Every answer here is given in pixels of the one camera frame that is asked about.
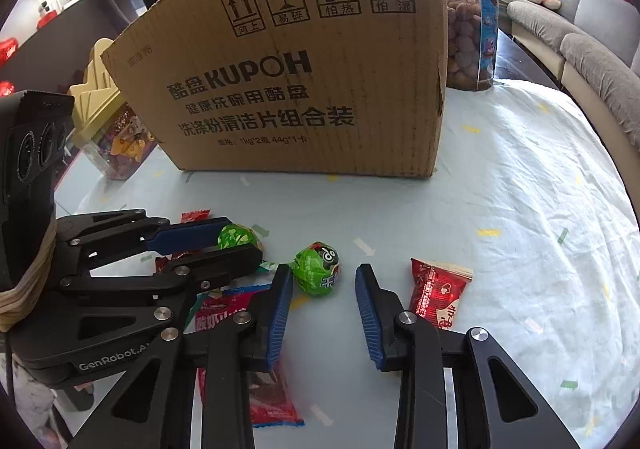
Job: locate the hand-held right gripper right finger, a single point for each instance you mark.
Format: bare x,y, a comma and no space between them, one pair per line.
367,319

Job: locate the white printed tablecloth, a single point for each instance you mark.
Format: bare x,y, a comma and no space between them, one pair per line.
500,179

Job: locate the red candy wrapper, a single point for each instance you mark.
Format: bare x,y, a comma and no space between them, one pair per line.
196,217

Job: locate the pink-red snack packet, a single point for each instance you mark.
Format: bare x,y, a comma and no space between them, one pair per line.
272,404

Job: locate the clear container with yellow lid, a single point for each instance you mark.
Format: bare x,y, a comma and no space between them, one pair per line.
95,84

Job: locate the brown cardboard box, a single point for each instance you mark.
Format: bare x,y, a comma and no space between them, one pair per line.
300,29

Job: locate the green ball candy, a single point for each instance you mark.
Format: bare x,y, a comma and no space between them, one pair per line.
241,235
315,271

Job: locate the clear jar of nuts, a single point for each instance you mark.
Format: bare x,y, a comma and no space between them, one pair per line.
462,39

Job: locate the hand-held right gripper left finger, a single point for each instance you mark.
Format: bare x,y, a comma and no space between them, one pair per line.
280,314

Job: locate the grey sofa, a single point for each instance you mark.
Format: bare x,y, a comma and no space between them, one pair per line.
600,54

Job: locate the red round foil balloon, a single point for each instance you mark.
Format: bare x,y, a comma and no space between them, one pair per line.
5,89

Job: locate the red heart foil balloon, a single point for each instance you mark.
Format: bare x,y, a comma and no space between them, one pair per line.
7,50

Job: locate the small red snack packet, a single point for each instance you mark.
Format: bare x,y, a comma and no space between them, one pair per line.
437,294

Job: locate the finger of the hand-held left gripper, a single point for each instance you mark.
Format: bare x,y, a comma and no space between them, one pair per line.
190,234
220,264

